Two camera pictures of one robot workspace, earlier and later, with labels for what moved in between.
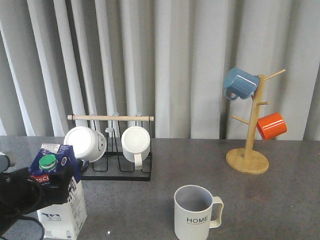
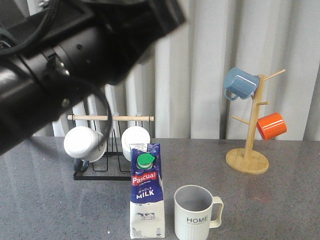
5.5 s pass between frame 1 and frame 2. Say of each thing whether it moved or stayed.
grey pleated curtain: stayed
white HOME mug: stayed
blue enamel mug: stayed
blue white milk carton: moved
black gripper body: moved
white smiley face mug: stayed
